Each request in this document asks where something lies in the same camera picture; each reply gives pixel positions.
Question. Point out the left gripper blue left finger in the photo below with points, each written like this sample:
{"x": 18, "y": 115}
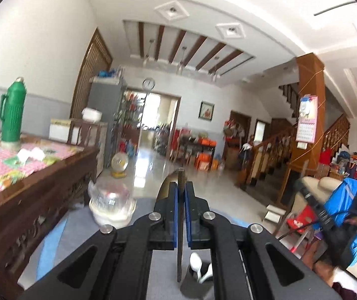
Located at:
{"x": 113, "y": 263}

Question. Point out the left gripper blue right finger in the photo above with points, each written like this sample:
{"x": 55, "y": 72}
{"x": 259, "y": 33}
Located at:
{"x": 248, "y": 263}

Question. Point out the white plastic spoon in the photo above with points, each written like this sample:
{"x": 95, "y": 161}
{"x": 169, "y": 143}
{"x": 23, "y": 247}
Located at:
{"x": 196, "y": 265}
{"x": 207, "y": 275}

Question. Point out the dark metal utensil holder cup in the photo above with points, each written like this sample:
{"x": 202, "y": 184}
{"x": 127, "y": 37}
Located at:
{"x": 192, "y": 289}

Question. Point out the dark chopstick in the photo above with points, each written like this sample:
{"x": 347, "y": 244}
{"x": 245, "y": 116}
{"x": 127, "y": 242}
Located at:
{"x": 181, "y": 215}

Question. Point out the blue jacket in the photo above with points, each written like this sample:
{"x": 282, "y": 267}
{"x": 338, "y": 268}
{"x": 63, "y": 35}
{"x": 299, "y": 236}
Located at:
{"x": 339, "y": 231}

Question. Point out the red child chair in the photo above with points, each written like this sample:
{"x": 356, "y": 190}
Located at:
{"x": 302, "y": 224}

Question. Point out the white plastic basin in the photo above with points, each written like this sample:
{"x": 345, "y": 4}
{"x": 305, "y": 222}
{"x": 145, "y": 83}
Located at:
{"x": 118, "y": 219}

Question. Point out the small white step stool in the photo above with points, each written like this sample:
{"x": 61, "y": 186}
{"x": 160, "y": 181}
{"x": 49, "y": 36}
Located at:
{"x": 274, "y": 214}

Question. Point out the clear plastic bag with bowls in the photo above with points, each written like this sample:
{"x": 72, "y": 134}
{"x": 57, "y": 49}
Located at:
{"x": 110, "y": 197}

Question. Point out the wooden stair railing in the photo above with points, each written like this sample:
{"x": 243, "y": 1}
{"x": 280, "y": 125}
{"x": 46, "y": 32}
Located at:
{"x": 261, "y": 158}

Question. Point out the carved dark wooden sideboard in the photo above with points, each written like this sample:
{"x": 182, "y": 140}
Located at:
{"x": 32, "y": 207}

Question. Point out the dark wooden side table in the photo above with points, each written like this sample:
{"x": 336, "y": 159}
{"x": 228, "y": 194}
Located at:
{"x": 199, "y": 150}

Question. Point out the framed flower picture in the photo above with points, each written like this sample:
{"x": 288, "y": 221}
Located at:
{"x": 206, "y": 111}

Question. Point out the grey refrigerator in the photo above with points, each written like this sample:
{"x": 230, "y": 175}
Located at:
{"x": 105, "y": 96}

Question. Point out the green thermos flask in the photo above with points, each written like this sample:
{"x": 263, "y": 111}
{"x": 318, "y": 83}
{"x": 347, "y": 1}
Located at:
{"x": 11, "y": 111}

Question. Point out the wall calendar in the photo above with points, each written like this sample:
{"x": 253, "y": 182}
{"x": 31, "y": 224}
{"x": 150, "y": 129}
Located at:
{"x": 307, "y": 121}

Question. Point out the round wall clock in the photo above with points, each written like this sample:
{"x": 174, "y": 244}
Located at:
{"x": 148, "y": 84}

